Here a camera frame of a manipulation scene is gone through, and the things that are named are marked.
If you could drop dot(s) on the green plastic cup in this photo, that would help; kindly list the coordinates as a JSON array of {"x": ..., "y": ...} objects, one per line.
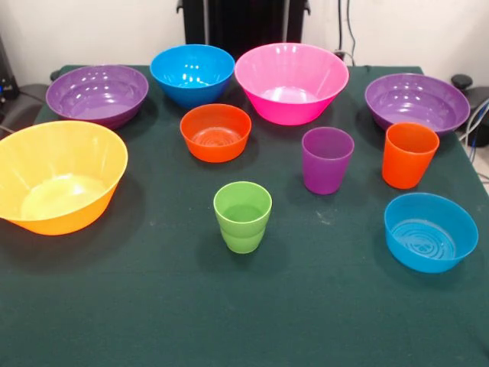
[{"x": 240, "y": 237}]

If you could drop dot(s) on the deep blue plastic bowl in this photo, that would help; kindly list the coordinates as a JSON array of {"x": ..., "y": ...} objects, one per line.
[{"x": 191, "y": 93}]

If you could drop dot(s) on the dark green table cloth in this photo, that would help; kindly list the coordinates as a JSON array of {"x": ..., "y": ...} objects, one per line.
[{"x": 244, "y": 306}]

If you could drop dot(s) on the black round knob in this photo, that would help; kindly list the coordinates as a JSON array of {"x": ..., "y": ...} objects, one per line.
[{"x": 461, "y": 81}]

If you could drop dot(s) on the low blue plastic bowl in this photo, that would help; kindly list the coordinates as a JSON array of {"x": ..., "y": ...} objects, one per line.
[{"x": 420, "y": 258}]

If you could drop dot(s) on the pink plastic bowl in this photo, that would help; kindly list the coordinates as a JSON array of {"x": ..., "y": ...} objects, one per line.
[{"x": 290, "y": 111}]

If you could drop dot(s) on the purple plastic bowl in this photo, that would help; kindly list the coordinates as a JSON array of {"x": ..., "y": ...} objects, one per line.
[
  {"x": 95, "y": 112},
  {"x": 416, "y": 116}
]

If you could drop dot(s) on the orange plastic cup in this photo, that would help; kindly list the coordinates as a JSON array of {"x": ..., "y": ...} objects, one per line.
[{"x": 405, "y": 168}]

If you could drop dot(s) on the purple plastic cup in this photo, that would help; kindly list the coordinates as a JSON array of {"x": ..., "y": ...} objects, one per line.
[{"x": 324, "y": 172}]

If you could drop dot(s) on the orange plastic bowl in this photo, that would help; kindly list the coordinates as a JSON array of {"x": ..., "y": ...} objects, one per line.
[{"x": 214, "y": 151}]

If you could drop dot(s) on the yellow plastic bowl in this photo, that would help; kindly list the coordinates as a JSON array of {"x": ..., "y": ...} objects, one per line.
[{"x": 57, "y": 199}]

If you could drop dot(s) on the black device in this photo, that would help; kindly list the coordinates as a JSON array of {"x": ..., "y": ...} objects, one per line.
[{"x": 7, "y": 88}]

